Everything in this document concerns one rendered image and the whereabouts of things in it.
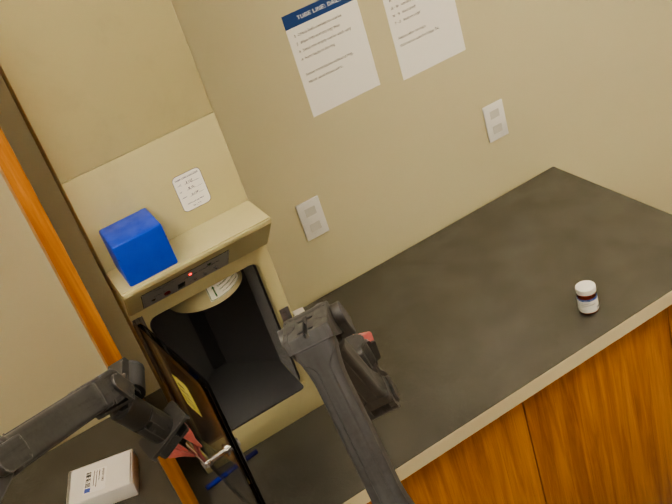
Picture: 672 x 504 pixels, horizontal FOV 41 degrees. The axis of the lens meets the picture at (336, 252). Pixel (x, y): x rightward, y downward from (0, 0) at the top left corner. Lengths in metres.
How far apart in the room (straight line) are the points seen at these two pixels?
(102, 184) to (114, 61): 0.23
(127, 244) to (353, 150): 0.94
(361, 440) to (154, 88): 0.78
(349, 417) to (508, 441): 0.87
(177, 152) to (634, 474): 1.48
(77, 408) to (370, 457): 0.48
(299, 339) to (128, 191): 0.57
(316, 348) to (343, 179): 1.17
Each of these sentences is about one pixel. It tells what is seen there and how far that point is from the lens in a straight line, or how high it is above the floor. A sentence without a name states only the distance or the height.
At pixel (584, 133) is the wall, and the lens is 2.93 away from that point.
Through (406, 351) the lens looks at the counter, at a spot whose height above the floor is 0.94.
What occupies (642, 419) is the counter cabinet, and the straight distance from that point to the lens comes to 2.45.
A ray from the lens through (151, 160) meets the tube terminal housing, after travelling 1.75.
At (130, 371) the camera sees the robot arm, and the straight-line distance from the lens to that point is 1.70.
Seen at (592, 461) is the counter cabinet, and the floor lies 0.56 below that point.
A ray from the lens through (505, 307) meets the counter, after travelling 2.28.
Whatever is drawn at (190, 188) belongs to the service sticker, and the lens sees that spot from 1.79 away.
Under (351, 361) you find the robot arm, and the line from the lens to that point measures 1.51.
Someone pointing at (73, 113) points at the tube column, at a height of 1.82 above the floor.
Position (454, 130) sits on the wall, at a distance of 2.60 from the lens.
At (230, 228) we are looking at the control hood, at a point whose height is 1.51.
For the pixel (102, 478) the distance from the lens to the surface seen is 2.20.
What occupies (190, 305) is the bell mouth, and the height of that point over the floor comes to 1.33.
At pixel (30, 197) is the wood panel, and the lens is 1.62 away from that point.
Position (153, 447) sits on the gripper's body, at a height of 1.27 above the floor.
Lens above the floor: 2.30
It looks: 30 degrees down
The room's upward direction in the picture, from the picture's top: 19 degrees counter-clockwise
